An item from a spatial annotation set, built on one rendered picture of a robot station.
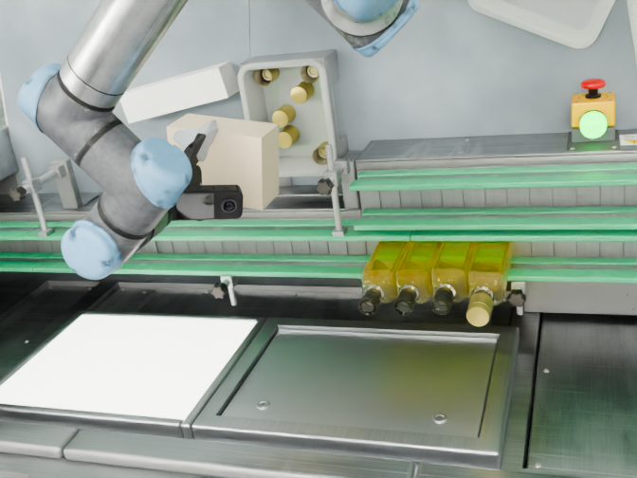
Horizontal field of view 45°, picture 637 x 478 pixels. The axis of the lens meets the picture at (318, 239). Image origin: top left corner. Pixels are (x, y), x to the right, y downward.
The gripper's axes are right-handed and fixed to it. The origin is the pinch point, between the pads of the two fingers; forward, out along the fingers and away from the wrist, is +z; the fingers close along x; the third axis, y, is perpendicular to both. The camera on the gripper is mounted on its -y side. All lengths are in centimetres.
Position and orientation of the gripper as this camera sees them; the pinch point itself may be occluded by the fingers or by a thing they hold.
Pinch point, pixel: (221, 164)
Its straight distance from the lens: 125.4
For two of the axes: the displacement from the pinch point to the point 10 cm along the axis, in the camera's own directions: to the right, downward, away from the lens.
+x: -0.2, 9.0, 4.4
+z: 3.1, -4.1, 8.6
